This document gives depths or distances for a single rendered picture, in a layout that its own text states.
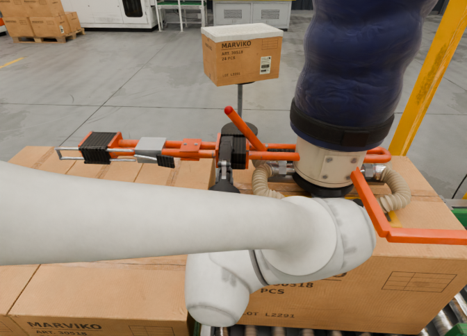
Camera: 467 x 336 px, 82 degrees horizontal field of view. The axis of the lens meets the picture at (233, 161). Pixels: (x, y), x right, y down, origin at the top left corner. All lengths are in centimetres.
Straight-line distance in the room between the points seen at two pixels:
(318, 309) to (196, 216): 73
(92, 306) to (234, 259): 79
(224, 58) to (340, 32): 185
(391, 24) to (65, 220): 51
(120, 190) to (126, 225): 3
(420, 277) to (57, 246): 77
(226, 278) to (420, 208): 61
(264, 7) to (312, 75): 739
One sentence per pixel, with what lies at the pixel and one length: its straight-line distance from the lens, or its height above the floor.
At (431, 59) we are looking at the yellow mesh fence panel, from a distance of 122.
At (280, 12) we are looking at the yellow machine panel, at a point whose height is 46.
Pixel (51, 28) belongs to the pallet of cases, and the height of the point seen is 32.
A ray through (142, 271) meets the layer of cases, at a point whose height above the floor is 54.
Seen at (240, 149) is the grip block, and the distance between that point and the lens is 68.
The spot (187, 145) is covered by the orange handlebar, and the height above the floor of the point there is 109.
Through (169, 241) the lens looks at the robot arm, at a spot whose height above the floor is 131.
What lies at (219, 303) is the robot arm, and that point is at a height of 111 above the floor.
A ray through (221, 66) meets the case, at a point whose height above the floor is 78.
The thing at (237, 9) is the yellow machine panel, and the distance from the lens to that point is 796.
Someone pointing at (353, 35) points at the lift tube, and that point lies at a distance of 53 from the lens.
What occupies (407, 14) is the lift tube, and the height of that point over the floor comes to 141.
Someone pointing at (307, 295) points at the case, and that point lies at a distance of 83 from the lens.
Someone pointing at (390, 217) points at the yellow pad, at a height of 97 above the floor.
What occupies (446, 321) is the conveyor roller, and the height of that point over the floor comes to 55.
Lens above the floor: 148
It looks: 36 degrees down
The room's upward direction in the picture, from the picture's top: straight up
